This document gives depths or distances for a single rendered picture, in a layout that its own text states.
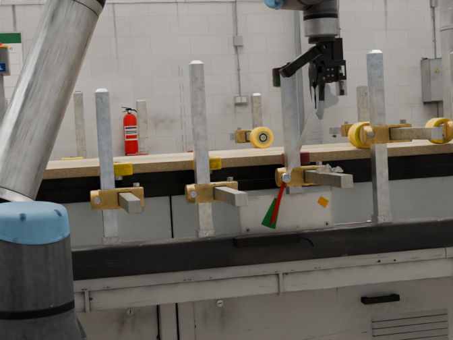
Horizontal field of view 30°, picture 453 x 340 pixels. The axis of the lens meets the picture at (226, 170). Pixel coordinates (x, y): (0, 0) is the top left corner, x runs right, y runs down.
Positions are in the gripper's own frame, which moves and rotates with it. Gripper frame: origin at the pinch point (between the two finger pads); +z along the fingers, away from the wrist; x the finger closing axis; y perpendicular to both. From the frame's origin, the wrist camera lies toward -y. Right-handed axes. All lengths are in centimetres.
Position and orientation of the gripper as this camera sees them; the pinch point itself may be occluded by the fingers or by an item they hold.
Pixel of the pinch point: (317, 115)
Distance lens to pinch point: 223.7
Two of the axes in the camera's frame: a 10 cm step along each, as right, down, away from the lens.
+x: -2.1, -0.4, 9.8
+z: 0.6, 10.0, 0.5
